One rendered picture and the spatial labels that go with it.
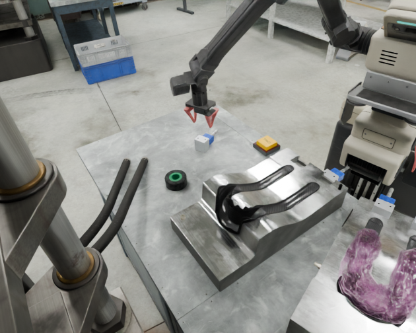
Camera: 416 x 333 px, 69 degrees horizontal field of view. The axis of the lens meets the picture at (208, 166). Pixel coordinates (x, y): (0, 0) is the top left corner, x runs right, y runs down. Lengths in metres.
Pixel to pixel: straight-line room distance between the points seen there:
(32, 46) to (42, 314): 4.06
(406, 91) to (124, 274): 1.61
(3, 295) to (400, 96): 1.20
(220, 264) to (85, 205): 1.63
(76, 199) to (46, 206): 1.92
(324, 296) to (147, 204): 0.63
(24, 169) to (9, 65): 4.14
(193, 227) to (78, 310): 0.40
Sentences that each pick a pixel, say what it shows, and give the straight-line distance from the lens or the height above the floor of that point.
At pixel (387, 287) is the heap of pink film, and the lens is 0.87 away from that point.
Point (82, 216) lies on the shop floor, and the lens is 2.28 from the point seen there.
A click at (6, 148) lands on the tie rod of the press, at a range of 0.47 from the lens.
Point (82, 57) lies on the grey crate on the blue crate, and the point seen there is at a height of 0.32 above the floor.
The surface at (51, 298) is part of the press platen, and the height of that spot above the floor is 1.04.
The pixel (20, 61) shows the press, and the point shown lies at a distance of 4.59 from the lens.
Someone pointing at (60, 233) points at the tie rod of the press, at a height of 1.18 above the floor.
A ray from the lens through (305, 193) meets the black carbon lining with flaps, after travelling 1.00.
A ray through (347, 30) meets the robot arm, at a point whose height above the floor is 1.25.
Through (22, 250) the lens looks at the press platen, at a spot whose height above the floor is 1.27.
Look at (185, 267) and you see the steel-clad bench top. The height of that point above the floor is 0.80.
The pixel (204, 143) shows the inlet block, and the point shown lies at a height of 0.85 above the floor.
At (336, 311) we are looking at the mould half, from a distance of 0.77.
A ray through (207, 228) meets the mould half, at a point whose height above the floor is 0.86.
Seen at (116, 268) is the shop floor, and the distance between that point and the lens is 1.94.
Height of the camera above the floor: 1.59
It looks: 41 degrees down
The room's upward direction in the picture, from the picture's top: 4 degrees counter-clockwise
